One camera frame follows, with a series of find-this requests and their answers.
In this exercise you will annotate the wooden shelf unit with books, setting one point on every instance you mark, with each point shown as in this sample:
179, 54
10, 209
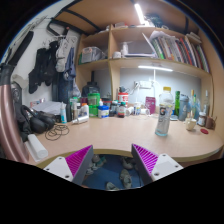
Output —
133, 62

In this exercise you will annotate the hanging dark clothes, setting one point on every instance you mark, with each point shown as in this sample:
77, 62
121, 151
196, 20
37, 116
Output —
63, 70

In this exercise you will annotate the green plastic container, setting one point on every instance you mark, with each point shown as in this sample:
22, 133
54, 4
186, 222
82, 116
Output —
93, 101

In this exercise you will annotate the grey shaker bottle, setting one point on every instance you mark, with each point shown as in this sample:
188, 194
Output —
183, 108

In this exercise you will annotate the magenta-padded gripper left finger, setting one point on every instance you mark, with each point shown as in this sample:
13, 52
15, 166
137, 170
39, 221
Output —
78, 160

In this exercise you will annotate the ceiling light bar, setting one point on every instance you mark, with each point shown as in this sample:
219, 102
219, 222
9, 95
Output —
139, 13

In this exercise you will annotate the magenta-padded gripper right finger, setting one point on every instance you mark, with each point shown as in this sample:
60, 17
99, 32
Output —
146, 159

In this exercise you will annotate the black headphones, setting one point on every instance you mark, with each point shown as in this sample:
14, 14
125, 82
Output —
38, 121

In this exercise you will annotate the magenta pouch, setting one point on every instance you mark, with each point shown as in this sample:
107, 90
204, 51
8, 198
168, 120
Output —
150, 105

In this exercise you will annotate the white paper roll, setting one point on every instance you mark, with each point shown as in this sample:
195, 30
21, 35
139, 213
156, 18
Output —
37, 146

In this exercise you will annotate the clear drink bottle yellow cap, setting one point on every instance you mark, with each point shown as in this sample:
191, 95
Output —
165, 116

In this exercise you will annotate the white bottle blue label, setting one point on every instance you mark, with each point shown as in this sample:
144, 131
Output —
103, 112

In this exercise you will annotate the pink metallic tube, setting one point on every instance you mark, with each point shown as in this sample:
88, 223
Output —
8, 123

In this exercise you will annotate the red and white canister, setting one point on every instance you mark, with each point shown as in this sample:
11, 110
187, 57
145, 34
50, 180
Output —
123, 98

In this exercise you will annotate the clear glass bottle white cap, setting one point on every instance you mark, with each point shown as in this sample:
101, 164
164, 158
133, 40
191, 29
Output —
206, 105

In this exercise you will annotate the flat round red coaster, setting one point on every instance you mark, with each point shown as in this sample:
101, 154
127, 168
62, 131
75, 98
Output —
204, 131

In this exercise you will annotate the brown jar white lid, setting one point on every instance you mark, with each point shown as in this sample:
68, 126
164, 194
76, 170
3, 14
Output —
201, 119

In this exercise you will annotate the dark bottle green cap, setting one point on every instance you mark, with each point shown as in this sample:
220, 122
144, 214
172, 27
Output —
121, 111

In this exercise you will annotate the white and blue carton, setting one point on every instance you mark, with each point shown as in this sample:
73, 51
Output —
137, 109

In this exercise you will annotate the blue patterned floor mat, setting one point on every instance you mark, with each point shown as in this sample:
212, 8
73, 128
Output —
110, 170

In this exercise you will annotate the white desk lamp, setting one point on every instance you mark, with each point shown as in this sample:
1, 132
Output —
155, 68

